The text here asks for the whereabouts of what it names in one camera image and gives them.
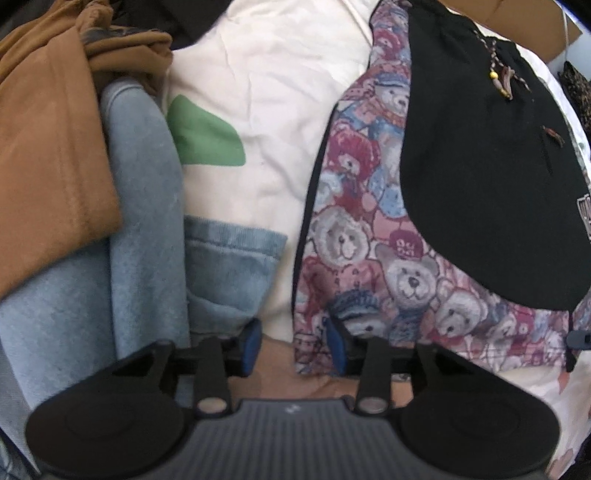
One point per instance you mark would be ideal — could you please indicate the light blue denim jeans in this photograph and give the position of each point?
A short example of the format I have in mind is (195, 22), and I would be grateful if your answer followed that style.
(138, 230)

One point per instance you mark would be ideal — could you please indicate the cream bear printed blanket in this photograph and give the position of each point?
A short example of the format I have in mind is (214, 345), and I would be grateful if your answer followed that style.
(277, 92)

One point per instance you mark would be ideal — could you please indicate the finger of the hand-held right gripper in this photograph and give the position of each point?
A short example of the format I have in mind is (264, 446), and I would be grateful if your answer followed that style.
(579, 339)

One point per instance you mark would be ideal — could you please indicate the brown cardboard sheet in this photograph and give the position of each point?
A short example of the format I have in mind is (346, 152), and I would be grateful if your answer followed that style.
(517, 23)

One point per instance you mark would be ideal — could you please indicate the brown garment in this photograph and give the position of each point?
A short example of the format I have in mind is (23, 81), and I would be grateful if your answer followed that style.
(46, 161)

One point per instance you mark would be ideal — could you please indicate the leopard print cloth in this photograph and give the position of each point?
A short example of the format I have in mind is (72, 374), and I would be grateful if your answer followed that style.
(577, 87)

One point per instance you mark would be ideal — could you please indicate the black clothes pile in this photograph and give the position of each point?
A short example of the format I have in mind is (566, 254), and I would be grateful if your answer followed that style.
(175, 18)

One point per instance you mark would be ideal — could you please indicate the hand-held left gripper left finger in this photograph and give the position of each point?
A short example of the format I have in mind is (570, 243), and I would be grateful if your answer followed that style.
(251, 344)

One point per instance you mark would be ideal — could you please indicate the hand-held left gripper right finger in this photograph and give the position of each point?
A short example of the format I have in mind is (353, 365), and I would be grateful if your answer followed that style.
(334, 346)

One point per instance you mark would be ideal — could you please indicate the black bear print shorts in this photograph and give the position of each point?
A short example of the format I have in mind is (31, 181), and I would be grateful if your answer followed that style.
(461, 161)

